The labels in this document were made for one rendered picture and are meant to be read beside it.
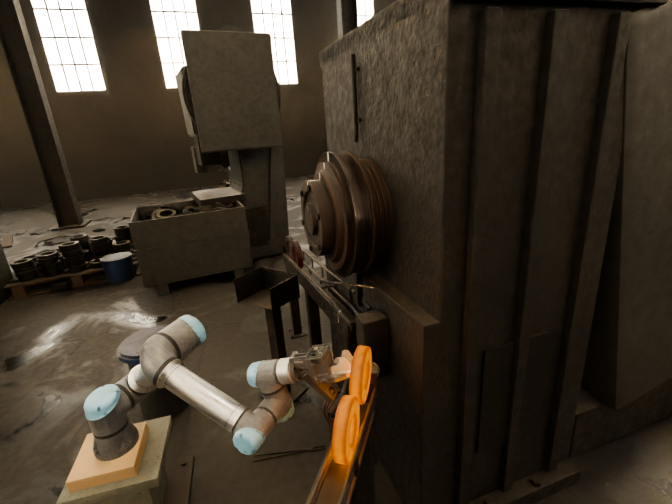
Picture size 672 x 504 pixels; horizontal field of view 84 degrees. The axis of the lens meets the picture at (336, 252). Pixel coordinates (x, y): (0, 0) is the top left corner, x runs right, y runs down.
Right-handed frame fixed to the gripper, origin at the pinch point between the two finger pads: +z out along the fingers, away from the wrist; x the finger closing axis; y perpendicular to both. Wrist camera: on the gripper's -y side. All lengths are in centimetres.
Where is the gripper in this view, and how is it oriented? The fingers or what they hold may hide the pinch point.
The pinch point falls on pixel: (360, 368)
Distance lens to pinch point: 109.2
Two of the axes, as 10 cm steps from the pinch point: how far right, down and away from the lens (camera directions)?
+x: 2.6, -3.4, 9.0
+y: -3.1, -9.2, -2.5
